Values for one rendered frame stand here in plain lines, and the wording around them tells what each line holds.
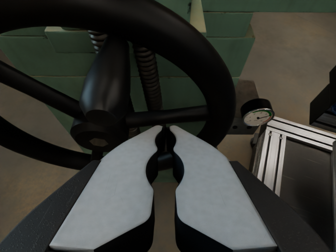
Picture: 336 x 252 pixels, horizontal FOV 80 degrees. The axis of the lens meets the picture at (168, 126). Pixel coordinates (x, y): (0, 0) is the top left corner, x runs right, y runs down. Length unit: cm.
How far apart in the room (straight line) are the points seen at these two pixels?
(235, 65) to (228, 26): 8
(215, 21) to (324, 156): 86
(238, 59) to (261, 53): 138
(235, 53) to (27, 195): 110
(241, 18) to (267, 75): 127
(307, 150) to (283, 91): 59
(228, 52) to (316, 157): 77
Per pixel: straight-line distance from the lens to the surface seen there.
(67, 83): 48
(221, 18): 36
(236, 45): 39
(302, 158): 104
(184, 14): 23
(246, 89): 56
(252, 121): 47
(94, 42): 24
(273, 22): 218
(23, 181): 127
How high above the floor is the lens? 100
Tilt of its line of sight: 58 degrees down
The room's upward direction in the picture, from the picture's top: 1 degrees clockwise
